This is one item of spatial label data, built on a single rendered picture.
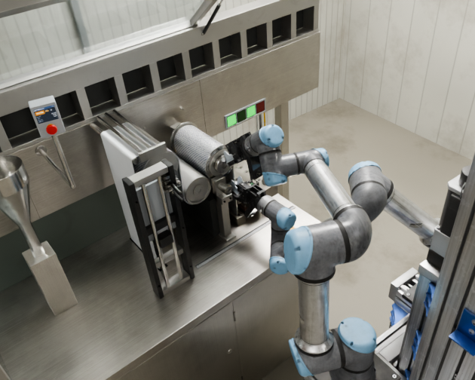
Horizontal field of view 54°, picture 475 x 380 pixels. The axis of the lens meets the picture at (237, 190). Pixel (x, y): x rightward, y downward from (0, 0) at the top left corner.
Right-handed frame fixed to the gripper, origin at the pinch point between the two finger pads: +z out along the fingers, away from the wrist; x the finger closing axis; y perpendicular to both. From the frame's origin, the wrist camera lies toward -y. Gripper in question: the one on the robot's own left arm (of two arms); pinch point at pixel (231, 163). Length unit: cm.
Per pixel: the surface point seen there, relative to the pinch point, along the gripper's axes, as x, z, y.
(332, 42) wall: -243, 166, 56
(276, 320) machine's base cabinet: 0, 32, -73
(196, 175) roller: 12.8, 5.8, 2.3
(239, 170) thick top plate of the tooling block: -18.0, 29.7, -4.4
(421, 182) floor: -193, 99, -82
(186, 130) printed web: 3.4, 15.3, 20.3
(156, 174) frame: 35.3, -17.9, 8.0
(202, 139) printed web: 2.9, 7.2, 13.6
